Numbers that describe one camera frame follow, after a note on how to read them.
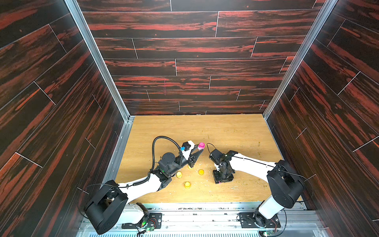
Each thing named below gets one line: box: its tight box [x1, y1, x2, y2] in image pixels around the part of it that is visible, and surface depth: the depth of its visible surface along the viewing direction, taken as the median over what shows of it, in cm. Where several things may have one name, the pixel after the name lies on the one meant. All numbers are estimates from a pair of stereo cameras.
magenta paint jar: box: [197, 142, 206, 150], surface depth 73 cm
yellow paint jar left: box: [176, 170, 183, 179], surface depth 90 cm
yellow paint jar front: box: [184, 181, 191, 190], surface depth 86 cm
